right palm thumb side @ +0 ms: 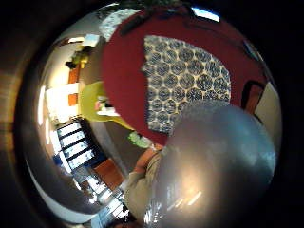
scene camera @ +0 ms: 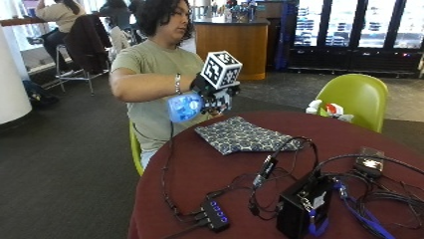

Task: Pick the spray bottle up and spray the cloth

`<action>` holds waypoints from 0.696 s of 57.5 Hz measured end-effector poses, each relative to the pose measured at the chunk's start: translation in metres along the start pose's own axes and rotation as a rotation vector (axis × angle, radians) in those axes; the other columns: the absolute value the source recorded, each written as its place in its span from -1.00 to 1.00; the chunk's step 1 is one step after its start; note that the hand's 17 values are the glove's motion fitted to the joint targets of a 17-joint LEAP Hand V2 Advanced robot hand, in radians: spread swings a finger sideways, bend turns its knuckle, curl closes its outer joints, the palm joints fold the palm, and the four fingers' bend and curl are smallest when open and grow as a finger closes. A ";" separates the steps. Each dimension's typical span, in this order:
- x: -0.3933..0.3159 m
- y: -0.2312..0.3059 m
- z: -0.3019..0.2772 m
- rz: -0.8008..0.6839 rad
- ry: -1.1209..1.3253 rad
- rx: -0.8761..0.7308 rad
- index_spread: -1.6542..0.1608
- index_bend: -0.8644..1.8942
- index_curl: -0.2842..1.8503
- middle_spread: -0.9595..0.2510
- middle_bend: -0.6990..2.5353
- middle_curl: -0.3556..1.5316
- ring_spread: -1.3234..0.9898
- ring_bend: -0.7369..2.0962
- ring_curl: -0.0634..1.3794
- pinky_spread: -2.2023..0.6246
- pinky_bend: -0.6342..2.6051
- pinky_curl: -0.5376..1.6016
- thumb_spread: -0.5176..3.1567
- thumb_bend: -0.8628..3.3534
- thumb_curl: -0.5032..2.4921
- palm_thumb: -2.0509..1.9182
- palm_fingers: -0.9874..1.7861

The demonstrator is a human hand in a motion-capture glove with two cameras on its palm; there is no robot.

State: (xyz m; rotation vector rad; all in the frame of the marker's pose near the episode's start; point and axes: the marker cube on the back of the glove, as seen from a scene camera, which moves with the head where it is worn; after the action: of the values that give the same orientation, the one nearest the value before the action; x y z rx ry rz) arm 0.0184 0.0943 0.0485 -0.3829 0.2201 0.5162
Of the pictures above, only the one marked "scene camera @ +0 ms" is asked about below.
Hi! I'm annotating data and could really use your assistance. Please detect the small black device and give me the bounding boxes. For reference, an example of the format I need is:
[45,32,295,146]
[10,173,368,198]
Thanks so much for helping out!
[353,146,386,178]

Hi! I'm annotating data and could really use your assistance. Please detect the black cable adapter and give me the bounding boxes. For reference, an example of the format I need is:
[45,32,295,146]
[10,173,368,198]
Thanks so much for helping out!
[251,154,280,191]

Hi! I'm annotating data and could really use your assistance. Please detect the black box with white label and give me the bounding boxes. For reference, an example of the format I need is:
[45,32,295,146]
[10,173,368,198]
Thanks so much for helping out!
[275,174,334,239]

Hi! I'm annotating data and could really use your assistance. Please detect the green plastic chair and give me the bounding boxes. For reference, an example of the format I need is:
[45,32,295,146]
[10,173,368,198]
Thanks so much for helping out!
[313,73,389,134]
[128,119,146,177]

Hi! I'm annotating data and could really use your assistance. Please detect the metal stool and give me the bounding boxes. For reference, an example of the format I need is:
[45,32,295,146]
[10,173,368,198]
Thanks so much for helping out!
[53,43,111,98]

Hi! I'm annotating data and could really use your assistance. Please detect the silver bracelet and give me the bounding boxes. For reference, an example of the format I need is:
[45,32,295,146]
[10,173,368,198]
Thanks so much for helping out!
[174,73,183,96]

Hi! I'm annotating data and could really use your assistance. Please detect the dark bag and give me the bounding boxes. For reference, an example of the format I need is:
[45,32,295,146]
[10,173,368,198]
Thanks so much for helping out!
[21,79,61,108]

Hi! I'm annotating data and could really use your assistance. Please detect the blue cable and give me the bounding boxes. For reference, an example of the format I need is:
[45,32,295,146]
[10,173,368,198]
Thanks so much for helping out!
[332,180,396,239]

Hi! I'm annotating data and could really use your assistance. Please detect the white column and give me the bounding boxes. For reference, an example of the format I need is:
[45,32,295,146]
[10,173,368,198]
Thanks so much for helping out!
[0,25,34,126]

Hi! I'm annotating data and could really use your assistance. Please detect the black cable bundle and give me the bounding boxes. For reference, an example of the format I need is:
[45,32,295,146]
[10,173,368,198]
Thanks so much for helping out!
[308,152,424,232]

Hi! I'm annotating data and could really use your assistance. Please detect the blue patterned folded cloth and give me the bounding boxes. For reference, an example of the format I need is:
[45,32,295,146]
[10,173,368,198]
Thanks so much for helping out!
[193,116,306,156]

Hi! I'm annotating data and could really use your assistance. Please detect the the person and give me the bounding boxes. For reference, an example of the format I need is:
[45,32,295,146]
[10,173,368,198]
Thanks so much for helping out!
[108,0,216,170]

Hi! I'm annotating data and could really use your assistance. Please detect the dark jacket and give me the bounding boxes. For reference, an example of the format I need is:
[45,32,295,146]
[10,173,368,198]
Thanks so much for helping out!
[63,13,114,75]

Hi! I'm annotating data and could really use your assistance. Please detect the black hub with blue lights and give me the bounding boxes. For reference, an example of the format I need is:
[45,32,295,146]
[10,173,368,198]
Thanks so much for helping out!
[199,196,231,233]

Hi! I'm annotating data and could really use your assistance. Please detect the white and red toy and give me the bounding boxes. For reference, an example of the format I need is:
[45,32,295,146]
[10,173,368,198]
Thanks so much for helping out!
[304,99,354,123]

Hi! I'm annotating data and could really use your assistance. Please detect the round wooden counter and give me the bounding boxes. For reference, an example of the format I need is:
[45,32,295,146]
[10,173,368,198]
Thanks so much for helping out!
[192,17,271,82]

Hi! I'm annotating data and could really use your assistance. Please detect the white cube with black markers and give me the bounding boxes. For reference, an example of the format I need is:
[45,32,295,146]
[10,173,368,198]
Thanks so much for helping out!
[200,50,243,91]

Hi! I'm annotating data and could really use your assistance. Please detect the black glass-door fridge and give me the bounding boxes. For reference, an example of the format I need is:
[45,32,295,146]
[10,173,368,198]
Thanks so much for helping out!
[281,0,424,79]

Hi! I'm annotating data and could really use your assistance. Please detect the wooden bar ledge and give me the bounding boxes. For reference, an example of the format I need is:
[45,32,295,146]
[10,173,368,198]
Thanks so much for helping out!
[0,16,47,28]

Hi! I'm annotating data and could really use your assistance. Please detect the long black cable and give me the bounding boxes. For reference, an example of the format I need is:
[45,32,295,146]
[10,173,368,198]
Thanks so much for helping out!
[159,120,209,224]

